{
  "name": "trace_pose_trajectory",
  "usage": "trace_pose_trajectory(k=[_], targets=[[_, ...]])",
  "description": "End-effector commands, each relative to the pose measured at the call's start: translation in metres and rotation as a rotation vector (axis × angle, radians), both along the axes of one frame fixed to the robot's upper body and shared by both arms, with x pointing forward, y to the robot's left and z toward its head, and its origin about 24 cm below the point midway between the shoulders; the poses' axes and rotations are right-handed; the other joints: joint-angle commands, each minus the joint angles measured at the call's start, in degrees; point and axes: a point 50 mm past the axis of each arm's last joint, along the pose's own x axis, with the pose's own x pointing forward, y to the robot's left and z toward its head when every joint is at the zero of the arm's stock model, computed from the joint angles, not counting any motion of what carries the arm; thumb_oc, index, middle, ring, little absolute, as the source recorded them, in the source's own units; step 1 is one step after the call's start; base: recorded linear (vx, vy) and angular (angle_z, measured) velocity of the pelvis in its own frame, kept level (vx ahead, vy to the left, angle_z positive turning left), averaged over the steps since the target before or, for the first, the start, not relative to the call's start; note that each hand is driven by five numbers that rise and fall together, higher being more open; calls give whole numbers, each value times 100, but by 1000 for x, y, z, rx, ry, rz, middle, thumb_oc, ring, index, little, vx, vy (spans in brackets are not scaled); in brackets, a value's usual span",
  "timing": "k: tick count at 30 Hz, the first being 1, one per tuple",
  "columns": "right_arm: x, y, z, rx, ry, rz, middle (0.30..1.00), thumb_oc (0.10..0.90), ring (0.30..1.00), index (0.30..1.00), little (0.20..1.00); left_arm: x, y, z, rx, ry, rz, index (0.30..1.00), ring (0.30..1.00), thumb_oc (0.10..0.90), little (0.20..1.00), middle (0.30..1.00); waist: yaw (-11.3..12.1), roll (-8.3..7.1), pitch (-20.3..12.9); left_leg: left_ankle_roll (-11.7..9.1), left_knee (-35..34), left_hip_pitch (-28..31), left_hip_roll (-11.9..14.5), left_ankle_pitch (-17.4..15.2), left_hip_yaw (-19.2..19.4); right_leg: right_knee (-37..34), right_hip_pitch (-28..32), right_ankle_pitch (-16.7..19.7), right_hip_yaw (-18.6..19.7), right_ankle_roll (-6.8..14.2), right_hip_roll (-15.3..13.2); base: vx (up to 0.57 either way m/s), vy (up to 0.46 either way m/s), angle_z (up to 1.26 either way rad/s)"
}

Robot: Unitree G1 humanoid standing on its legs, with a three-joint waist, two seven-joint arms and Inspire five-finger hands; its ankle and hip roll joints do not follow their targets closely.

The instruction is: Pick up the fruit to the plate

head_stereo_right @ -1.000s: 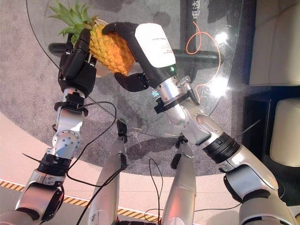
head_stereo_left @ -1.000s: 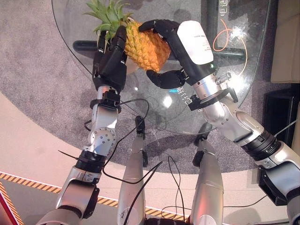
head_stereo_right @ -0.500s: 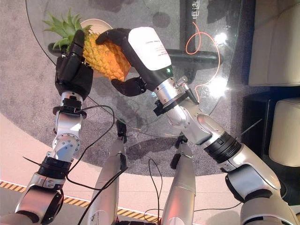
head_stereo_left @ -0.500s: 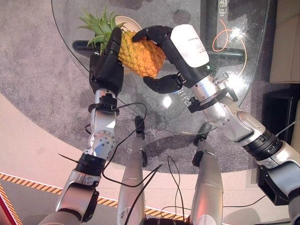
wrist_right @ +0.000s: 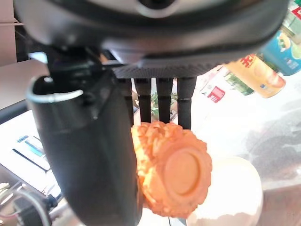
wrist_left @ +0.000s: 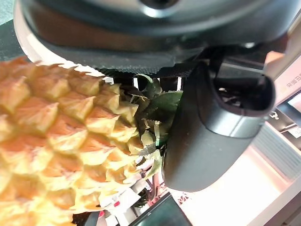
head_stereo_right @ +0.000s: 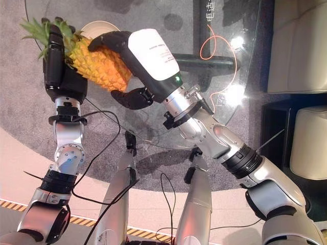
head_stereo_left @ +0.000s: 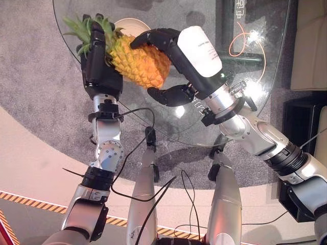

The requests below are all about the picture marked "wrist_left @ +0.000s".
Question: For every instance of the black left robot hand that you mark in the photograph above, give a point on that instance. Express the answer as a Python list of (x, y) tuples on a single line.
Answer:
[(202, 146)]

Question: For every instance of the black flat box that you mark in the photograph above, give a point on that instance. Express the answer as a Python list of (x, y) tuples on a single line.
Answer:
[(164, 212)]

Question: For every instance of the yellow artificial pineapple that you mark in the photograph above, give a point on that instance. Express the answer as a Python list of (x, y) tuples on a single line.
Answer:
[(58, 129)]

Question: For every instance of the grey ribbed panel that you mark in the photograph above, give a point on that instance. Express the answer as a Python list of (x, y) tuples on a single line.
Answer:
[(279, 150)]

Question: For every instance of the white printed carton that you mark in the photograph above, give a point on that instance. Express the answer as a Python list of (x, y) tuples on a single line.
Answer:
[(288, 80)]

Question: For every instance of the dark green mat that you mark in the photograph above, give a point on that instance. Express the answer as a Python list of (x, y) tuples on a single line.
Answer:
[(9, 42)]

